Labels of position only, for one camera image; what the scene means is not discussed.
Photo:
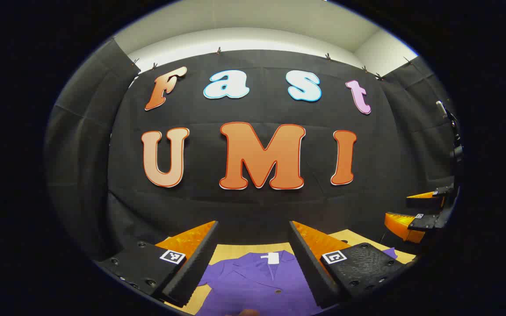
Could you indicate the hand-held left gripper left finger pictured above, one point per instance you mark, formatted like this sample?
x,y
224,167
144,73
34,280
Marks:
x,y
193,267

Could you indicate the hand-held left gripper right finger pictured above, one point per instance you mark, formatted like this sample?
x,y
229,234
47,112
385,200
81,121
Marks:
x,y
312,270

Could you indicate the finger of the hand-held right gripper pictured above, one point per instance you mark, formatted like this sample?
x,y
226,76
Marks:
x,y
424,202
426,221

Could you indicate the purple shirt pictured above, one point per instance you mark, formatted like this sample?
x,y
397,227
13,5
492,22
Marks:
x,y
253,281

